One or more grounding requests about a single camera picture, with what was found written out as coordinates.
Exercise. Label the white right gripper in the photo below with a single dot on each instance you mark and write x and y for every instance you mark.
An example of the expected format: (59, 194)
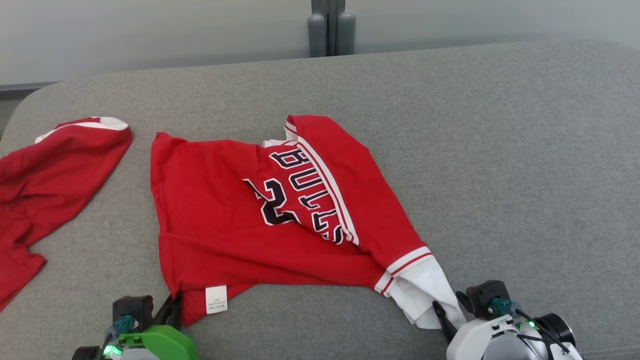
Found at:
(470, 342)

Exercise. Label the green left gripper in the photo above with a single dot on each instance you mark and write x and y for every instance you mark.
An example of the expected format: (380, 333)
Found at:
(160, 345)

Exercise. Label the red Bulls basketball jersey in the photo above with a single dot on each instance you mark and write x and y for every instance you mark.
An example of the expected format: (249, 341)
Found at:
(210, 210)

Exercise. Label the red garment with white trim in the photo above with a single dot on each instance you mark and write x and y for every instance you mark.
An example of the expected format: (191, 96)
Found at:
(45, 185)

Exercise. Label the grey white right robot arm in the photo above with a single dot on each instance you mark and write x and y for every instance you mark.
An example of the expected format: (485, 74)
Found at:
(510, 350)

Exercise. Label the black left wrist round module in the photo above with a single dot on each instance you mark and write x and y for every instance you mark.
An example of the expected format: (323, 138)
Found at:
(85, 354)

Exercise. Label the black wrist round module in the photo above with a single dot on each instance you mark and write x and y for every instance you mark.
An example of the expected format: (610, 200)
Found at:
(557, 327)
(85, 354)

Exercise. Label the black right wrist round module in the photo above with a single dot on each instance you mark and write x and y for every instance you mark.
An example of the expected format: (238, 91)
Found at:
(557, 327)

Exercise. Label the grey fabric sofa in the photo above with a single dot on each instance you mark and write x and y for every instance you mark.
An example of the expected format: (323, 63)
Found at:
(500, 150)

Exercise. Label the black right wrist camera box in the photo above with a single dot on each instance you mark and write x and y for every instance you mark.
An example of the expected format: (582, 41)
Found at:
(487, 297)

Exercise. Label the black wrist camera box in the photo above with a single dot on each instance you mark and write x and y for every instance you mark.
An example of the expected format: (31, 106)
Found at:
(487, 297)
(132, 310)

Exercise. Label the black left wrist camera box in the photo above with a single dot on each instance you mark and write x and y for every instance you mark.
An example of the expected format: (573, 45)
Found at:
(132, 310)

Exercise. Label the grey wall partition post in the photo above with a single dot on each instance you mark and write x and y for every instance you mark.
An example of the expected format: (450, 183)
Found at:
(330, 25)

